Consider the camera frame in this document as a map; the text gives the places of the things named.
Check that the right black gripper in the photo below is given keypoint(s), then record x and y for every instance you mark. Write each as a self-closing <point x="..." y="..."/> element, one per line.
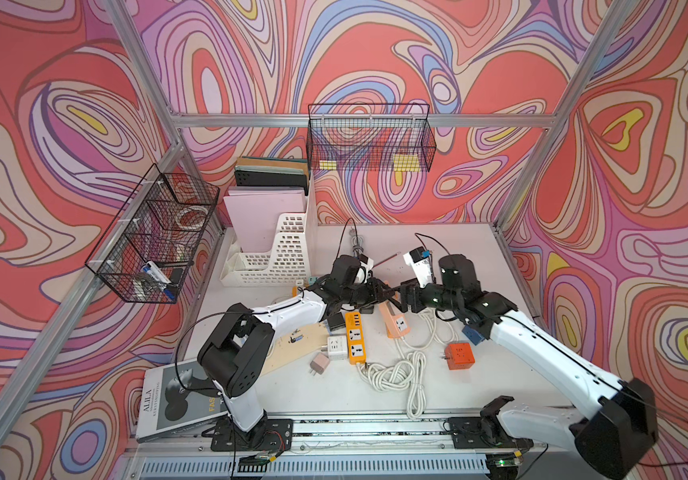
<point x="414" y="289"/>

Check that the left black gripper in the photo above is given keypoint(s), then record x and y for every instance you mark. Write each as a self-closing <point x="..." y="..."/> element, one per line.
<point x="373" y="294"/>

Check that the black charger plug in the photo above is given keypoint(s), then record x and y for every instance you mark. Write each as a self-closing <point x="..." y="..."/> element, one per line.
<point x="336" y="322"/>

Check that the blue cube socket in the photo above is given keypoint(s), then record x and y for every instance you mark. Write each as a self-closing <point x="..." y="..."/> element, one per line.
<point x="472" y="335"/>

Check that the white cube socket adapter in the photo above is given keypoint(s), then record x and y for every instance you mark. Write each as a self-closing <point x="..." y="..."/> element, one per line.
<point x="337" y="347"/>

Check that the yellow power strip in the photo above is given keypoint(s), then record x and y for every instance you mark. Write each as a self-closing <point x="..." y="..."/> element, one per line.
<point x="355" y="338"/>

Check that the orange cube socket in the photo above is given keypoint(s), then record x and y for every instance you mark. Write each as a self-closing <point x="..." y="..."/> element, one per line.
<point x="459" y="356"/>

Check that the pink power strip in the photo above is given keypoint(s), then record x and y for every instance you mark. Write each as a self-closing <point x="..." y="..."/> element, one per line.
<point x="394" y="320"/>

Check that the pink small plug adapter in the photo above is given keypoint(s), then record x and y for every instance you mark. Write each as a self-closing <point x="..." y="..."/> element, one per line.
<point x="319" y="364"/>

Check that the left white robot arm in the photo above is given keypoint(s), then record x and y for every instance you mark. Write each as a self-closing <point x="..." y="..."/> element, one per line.
<point x="234" y="354"/>

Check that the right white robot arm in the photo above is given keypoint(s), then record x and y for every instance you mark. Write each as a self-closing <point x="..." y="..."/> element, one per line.
<point x="610" y="423"/>

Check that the white plastic file organizer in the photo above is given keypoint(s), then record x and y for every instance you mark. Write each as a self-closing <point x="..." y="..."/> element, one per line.
<point x="288" y="262"/>

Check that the pink folder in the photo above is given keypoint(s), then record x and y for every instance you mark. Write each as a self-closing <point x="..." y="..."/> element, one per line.
<point x="254" y="213"/>

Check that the dark books stack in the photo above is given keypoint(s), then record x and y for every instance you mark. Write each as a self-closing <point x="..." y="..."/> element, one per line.
<point x="272" y="172"/>

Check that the black white magazine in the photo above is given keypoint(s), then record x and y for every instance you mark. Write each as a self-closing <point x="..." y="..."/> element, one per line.
<point x="177" y="397"/>

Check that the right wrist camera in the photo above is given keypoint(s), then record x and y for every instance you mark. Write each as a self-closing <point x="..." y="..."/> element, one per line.
<point x="419" y="260"/>

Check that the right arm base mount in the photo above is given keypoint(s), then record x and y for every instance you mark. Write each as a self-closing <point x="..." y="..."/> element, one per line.
<point x="482" y="432"/>

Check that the black wire basket back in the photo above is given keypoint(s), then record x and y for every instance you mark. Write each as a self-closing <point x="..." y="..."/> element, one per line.
<point x="359" y="136"/>

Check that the black wire basket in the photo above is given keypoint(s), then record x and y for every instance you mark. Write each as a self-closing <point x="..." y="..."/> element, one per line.
<point x="359" y="136"/>
<point x="146" y="255"/>

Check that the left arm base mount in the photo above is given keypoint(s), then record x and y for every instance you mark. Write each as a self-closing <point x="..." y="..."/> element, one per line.
<point x="270" y="435"/>

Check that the black wire basket left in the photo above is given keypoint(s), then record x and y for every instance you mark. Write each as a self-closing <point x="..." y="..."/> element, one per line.
<point x="146" y="255"/>

